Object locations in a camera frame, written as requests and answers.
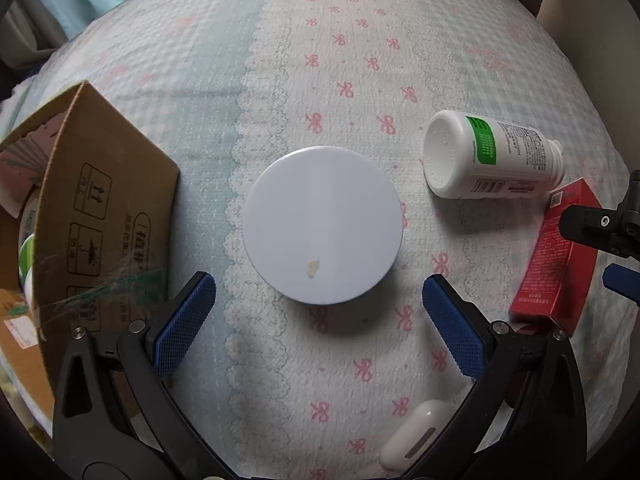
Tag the white earbuds case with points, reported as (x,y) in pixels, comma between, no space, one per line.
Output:
(415,435)

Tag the white and green container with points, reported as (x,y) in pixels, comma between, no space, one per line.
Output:
(27,260)

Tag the pink bow printed blanket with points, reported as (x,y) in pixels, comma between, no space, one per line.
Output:
(325,60)

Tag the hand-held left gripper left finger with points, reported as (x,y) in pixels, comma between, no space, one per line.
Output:
(184,325)

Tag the brown cardboard box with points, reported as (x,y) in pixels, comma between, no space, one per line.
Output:
(115,185)

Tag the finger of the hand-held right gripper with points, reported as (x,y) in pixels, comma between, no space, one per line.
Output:
(622,282)
(585,225)

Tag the white round plate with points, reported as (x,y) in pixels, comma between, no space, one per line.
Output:
(320,220)

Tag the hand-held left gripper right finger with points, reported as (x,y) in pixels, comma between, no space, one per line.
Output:
(454,332)

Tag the red rectangular carton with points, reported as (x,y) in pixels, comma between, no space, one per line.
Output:
(545,270)

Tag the white pill bottle green label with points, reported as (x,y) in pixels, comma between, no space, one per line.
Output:
(465,160)

